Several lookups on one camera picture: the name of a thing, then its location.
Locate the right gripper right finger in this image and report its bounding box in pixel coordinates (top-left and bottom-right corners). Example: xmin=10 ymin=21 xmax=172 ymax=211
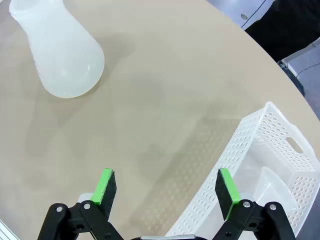
xmin=199 ymin=168 xmax=297 ymax=240

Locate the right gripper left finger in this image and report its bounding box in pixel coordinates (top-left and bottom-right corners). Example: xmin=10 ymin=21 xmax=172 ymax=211
xmin=37 ymin=168 xmax=123 ymax=240

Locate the clear plastic measuring pitcher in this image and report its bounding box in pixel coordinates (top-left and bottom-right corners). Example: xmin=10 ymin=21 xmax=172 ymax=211
xmin=253 ymin=166 xmax=299 ymax=215

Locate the translucent white conical flask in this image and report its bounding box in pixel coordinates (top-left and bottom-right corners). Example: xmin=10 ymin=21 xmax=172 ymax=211
xmin=8 ymin=0 xmax=105 ymax=99

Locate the small round white cap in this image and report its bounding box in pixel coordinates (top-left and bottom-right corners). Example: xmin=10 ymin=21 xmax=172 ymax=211
xmin=76 ymin=191 xmax=97 ymax=204

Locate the white perforated plastic basket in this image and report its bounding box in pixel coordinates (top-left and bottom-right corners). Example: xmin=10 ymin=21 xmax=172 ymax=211
xmin=164 ymin=101 xmax=320 ymax=240

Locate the person in black clothes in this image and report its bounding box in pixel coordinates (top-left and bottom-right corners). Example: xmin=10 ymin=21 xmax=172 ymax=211
xmin=244 ymin=0 xmax=320 ymax=62

